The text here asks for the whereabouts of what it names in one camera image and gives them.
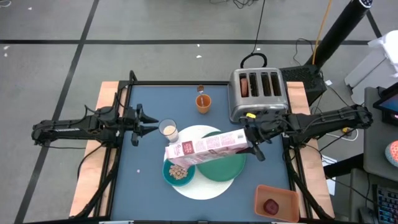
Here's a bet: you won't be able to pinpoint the orange rectangular plastic tray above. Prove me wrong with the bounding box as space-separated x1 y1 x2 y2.
254 184 300 223

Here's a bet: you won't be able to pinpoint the orange plastic cup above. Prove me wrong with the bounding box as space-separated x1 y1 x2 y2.
195 94 212 114

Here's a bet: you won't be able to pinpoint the brown bagel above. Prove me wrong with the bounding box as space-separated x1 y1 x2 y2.
240 77 249 97

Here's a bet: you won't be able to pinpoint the yellow cable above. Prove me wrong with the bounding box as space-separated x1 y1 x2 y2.
312 0 333 65

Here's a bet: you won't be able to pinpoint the black perforated base box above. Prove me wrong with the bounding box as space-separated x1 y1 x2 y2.
279 64 328 106

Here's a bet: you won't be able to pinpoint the dark red jam jar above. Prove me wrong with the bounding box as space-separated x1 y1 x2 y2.
263 198 280 215

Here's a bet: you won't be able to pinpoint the black round pole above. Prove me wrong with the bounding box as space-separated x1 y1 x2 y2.
306 0 373 68

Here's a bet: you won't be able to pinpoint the wooden table side board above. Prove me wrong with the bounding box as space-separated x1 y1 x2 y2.
285 81 336 218
68 81 121 218

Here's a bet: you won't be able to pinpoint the grey desk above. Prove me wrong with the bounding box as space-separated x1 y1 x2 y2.
363 86 398 183

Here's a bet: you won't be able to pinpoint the clear glass of milk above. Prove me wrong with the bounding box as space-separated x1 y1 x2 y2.
158 118 180 143

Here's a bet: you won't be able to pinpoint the colourful dotted ball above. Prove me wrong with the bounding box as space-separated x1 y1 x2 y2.
384 139 398 168

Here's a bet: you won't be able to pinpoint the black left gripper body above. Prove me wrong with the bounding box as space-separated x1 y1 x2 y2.
123 104 144 147

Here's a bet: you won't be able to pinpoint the metal spoon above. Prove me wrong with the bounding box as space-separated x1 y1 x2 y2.
197 84 206 108

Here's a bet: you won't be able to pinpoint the teal plastic bowl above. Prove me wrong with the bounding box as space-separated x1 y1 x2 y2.
162 158 196 187

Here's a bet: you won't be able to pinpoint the silver four-slot toaster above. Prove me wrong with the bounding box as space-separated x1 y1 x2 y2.
228 67 290 124

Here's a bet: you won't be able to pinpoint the pink strawberry yogurt cereal box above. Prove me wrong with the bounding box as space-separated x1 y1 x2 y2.
164 128 249 169

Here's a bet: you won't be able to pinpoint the cereal rings heap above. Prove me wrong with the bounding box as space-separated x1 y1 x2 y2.
169 164 189 180

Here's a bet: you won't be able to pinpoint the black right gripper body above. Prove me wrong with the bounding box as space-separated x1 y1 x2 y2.
244 113 285 162

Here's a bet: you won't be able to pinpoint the black keyboard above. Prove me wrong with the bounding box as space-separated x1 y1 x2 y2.
374 185 398 224

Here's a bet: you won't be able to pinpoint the white cardboard sheets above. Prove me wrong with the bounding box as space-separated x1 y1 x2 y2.
344 30 398 105

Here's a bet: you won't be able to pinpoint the white round woven placemat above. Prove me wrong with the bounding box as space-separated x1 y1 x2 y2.
164 124 236 200

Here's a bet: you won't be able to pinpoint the green plastic plate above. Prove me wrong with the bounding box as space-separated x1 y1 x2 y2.
196 131 247 182

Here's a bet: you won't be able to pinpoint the black tablet screen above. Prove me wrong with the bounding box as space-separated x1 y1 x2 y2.
373 82 398 126

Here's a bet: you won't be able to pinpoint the black toaster power cable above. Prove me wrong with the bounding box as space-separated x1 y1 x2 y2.
239 0 268 69

